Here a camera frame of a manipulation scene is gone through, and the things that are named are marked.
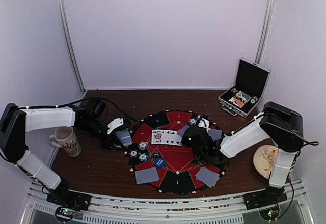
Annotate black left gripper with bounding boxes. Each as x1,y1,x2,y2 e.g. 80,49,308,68
80,119,125,150

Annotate dealt blue card seat eight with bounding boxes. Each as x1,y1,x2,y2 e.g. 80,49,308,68
208,129,222,141

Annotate dealt blue card seat ten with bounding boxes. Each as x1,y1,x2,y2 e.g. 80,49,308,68
196,167,218,185

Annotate clubs number card face-up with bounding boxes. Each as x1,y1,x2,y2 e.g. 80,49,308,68
162,130,179,139

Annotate blue small blind button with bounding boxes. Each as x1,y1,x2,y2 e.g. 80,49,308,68
154,158,166,168

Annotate king of clubs card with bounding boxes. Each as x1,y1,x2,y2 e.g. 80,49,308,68
151,130,163,144

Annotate black triangular all-in marker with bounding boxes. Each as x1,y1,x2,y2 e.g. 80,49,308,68
149,149,163,159

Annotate red black chips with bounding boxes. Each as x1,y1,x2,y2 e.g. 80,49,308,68
129,150,139,158

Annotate blue cream chips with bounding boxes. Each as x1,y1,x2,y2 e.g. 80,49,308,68
138,141,148,150

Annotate dealt blue card seat two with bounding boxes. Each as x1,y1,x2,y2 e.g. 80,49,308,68
135,167,159,184

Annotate green chips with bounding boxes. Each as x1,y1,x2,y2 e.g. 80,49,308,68
138,153,149,162

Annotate face-down community card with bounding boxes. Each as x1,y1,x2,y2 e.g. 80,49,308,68
177,125,189,137

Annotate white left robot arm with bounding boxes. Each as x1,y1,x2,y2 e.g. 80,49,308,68
1,97,133,206

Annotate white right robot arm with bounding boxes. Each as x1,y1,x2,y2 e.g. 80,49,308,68
181,101,304,205

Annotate white floral ceramic mug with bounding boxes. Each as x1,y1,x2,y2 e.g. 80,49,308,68
49,127,82,157

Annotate round red black poker mat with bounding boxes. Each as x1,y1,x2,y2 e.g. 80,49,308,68
125,110,229,195

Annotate cream floral plate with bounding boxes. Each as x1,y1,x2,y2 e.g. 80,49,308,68
253,145,278,179

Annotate aluminium poker case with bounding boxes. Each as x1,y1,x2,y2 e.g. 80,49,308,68
218,58,271,118

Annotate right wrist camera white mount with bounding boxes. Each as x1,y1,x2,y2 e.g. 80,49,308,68
197,117,210,130

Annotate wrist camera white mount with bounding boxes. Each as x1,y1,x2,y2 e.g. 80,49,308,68
107,118,124,135
197,117,210,130

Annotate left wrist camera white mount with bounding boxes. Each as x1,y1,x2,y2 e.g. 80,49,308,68
107,118,124,135

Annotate left aluminium frame post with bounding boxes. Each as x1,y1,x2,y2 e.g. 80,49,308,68
57,0,86,94

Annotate aluminium frame post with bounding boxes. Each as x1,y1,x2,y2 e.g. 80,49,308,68
57,0,86,94
255,0,276,64

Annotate right aluminium frame post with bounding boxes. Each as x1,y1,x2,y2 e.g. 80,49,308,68
255,0,276,64

